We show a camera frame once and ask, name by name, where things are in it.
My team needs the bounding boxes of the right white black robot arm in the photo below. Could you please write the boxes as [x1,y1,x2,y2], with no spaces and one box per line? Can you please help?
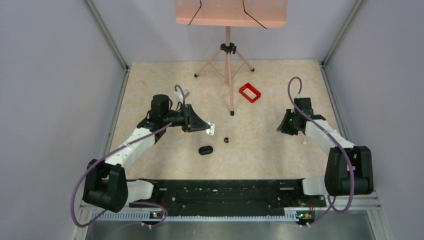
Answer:
[277,97,374,206]

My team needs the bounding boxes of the black oval case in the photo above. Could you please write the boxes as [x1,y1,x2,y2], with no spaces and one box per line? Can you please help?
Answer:
[198,145,214,156]

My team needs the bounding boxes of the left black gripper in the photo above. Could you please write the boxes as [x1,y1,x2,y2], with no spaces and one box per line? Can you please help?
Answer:
[163,103,210,133]

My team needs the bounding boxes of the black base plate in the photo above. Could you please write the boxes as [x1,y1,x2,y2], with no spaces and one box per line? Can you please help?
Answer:
[146,179,327,217]

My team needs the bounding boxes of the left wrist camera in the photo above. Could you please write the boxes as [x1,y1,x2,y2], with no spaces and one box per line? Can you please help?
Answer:
[177,89,190,102]

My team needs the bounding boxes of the white earbud charging case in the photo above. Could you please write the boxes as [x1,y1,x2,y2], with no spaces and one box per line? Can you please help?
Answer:
[205,122,215,136]

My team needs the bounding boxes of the pink music stand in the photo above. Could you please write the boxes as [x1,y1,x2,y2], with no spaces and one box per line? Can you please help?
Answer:
[173,0,289,116]

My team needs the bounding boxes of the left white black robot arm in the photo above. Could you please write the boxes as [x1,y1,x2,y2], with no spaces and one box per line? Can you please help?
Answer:
[82,94,215,213]

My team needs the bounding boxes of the red plastic tray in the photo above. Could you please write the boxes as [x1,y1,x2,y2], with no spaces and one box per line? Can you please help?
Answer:
[238,83,262,103]

